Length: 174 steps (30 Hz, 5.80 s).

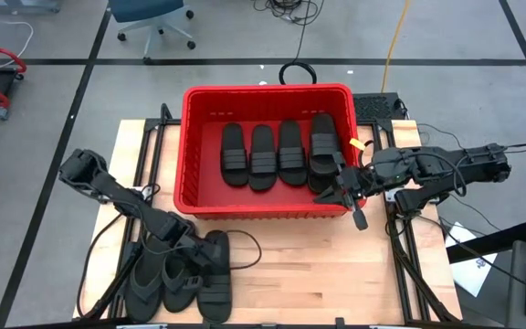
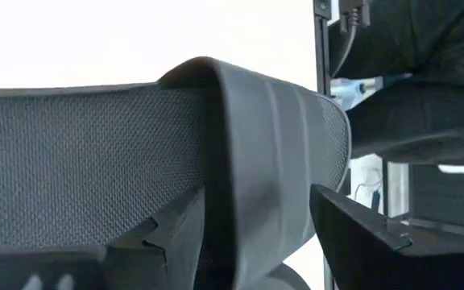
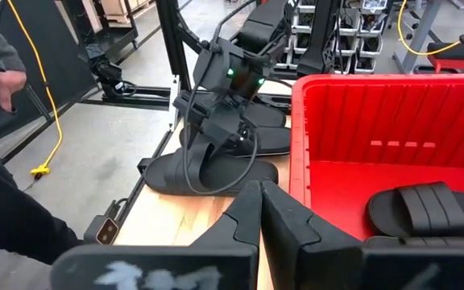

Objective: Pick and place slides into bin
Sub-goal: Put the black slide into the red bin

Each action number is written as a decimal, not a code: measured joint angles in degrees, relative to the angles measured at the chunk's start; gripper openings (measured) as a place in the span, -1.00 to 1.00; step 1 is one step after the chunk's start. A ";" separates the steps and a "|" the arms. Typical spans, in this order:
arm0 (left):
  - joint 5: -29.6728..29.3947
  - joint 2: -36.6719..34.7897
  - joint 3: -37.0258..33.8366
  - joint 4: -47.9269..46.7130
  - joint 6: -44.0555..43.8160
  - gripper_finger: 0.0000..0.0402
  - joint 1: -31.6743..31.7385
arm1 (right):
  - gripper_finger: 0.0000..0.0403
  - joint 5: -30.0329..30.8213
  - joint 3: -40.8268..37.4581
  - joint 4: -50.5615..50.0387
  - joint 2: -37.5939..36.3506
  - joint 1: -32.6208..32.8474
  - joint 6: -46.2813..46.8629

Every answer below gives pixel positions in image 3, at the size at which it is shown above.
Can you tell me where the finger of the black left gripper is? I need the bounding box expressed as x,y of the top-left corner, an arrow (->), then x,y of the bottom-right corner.
184,134 -> 218,192

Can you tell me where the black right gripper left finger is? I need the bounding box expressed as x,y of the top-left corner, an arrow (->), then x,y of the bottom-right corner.
50,180 -> 263,290

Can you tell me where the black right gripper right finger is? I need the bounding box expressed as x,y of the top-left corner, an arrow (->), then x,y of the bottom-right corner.
259,180 -> 464,290

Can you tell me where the black strap slide sandal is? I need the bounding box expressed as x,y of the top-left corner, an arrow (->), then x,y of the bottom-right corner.
363,235 -> 464,249
142,151 -> 280,197
366,180 -> 464,239

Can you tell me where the black flip flop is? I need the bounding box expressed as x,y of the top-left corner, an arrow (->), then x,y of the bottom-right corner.
179,126 -> 292,158
242,102 -> 288,129

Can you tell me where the person's forearm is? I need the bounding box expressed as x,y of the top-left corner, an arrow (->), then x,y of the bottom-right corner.
0,34 -> 27,74

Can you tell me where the red plastic bin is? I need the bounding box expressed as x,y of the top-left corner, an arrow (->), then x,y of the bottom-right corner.
288,72 -> 464,250

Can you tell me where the parts bin storage rack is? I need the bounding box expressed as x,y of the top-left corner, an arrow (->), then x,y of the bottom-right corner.
286,0 -> 395,77

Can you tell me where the grey connector box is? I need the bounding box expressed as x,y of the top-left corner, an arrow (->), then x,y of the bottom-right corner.
82,214 -> 121,247

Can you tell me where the person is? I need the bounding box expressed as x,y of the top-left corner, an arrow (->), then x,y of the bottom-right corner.
0,136 -> 85,290

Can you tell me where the black partition panel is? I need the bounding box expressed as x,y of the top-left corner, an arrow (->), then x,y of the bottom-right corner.
0,0 -> 98,140

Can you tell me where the person's hand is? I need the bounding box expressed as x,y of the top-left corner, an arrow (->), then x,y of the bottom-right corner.
0,70 -> 28,114

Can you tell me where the grey metal desk leg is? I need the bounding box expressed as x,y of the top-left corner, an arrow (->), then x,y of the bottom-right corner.
391,0 -> 445,74

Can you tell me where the white metal bracket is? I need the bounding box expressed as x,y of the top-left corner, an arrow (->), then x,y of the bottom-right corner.
169,76 -> 178,131

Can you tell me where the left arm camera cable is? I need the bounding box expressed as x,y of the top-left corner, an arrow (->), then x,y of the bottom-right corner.
181,39 -> 259,197

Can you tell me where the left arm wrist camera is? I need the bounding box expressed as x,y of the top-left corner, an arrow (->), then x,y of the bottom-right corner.
193,39 -> 233,94

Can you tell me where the black table edge rail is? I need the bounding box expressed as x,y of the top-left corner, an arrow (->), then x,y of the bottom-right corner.
114,127 -> 176,229

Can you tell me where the black aluminium table frame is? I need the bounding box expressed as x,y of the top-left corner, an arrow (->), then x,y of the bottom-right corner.
153,0 -> 201,96

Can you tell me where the yellow extension cable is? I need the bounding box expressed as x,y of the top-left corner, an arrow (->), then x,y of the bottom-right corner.
6,0 -> 64,180

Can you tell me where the yellow cable at cart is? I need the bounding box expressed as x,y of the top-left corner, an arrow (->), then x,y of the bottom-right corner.
396,0 -> 464,56

